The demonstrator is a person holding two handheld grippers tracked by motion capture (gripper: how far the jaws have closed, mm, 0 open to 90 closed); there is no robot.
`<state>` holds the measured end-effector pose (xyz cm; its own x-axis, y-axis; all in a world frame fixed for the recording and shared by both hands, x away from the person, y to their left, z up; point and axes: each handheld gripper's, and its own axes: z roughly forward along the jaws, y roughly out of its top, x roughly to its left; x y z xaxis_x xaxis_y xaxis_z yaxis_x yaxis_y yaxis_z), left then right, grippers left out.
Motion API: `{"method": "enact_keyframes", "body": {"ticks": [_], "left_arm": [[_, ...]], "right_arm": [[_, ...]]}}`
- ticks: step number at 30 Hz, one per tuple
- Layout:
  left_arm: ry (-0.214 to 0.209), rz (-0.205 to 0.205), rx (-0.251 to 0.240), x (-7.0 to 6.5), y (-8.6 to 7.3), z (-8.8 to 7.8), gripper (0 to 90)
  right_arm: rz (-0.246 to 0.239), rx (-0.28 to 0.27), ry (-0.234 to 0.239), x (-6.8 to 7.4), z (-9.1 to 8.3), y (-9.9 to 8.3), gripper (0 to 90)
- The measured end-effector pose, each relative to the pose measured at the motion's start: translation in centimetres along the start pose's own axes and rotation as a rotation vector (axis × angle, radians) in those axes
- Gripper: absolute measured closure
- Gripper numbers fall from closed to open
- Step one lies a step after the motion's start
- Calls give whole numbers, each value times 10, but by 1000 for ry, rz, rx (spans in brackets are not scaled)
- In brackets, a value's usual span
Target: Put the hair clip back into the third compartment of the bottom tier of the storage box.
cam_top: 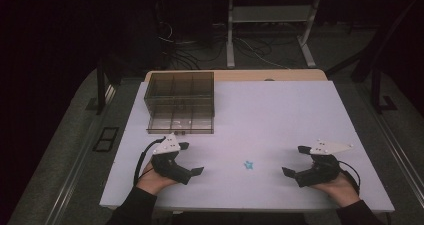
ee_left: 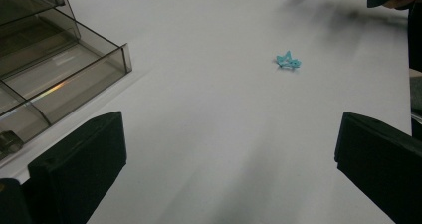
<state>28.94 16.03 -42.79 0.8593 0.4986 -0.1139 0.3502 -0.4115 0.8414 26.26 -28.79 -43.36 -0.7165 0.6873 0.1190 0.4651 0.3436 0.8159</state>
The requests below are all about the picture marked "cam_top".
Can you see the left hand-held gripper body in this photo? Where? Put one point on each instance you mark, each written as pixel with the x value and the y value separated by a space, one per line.
pixel 166 163

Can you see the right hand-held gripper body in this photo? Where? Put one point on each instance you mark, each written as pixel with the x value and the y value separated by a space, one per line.
pixel 318 171

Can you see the transparent brown drawer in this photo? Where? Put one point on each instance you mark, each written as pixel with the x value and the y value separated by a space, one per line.
pixel 180 125

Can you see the small blue star-shaped piece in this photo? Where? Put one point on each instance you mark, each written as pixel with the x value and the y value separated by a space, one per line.
pixel 248 165

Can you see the transparent brown drawer cabinet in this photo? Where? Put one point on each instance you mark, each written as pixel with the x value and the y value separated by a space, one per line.
pixel 180 88

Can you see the person's left hand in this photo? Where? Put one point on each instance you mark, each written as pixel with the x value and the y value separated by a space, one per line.
pixel 151 180

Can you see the person's right hand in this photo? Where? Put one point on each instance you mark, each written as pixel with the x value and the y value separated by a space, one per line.
pixel 340 188

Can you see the white table board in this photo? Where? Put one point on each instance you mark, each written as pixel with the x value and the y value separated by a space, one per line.
pixel 266 118

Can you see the wooden table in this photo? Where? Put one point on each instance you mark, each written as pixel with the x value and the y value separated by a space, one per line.
pixel 250 75

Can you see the black stand with foot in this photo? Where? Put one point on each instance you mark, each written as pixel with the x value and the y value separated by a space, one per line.
pixel 377 91

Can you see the grey metal stand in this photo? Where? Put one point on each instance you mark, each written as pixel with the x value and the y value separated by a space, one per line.
pixel 266 14

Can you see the metal floor rail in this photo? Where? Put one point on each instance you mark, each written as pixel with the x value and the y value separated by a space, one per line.
pixel 71 178
pixel 396 151

